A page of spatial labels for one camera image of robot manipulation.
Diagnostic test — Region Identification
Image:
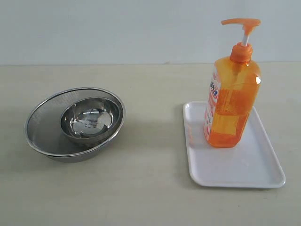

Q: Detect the white rectangular plastic tray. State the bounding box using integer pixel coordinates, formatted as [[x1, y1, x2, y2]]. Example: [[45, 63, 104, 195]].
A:
[[183, 101, 285, 189]]

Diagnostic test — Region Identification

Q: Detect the small stainless steel bowl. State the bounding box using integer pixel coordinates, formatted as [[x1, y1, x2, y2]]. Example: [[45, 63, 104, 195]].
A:
[[60, 97, 124, 147]]

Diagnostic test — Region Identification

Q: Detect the steel mesh strainer basket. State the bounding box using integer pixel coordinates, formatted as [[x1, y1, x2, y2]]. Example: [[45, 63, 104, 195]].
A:
[[24, 87, 126, 162]]

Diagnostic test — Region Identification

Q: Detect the orange pump soap bottle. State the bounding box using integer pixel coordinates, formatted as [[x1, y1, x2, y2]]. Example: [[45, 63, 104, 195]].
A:
[[204, 18, 261, 148]]

